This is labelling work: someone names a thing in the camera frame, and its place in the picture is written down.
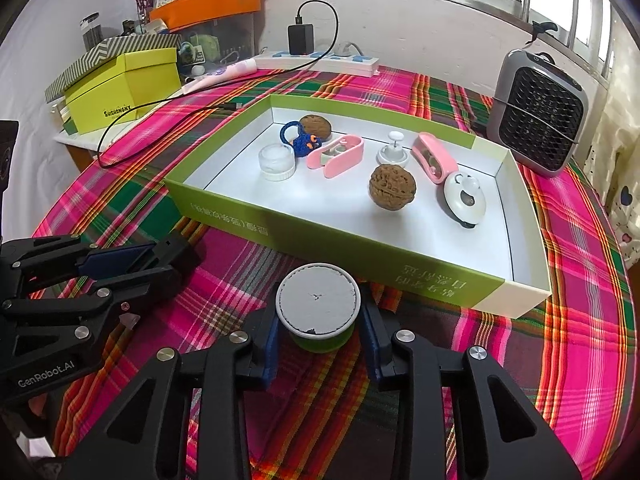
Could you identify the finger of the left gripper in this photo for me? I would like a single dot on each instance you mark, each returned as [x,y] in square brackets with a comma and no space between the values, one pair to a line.
[93,315]
[54,259]

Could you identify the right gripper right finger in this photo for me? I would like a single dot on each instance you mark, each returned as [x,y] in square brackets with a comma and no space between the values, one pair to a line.
[498,432]

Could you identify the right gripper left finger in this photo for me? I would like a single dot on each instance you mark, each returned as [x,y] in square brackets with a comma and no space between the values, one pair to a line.
[143,434]

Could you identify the green jar white lid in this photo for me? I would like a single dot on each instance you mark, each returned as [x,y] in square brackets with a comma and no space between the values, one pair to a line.
[318,303]

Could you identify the brown walnut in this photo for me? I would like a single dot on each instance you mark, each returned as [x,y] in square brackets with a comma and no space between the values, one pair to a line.
[392,187]
[316,125]

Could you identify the yellow green cardboard box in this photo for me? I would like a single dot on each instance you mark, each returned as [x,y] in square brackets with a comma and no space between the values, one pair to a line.
[121,86]

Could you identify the clear plastic jar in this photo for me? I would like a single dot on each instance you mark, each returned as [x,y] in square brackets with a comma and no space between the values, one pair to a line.
[277,162]

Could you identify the striped grey white box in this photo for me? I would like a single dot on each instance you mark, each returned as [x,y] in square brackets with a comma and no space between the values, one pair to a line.
[103,52]

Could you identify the blue knitted keyring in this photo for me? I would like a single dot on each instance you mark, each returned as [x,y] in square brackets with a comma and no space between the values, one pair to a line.
[304,143]

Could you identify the white round gadget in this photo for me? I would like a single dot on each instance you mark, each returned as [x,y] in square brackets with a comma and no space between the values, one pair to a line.
[465,198]

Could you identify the green white shallow box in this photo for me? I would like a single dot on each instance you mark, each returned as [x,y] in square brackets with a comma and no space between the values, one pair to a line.
[499,266]

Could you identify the pink clip case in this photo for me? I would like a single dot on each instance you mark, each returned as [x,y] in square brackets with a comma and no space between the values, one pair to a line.
[337,156]
[433,157]

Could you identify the white pink tube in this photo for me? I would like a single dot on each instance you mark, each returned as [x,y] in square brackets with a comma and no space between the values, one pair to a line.
[223,74]

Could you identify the brown walnut in box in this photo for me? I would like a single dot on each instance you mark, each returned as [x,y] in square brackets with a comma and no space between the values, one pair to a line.
[392,187]

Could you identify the orange lid storage bin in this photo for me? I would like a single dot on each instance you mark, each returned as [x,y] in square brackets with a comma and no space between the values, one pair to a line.
[215,32]

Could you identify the cream heart pattern curtain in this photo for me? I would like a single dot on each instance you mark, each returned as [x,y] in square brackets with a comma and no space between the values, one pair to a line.
[612,165]

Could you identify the white blue power strip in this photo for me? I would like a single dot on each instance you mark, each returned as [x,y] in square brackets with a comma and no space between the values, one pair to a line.
[355,65]

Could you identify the black charger adapter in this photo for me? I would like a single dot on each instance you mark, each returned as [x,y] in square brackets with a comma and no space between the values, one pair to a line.
[300,37]

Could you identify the grey black fan heater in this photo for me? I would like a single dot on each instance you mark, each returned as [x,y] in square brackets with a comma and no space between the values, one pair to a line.
[538,112]

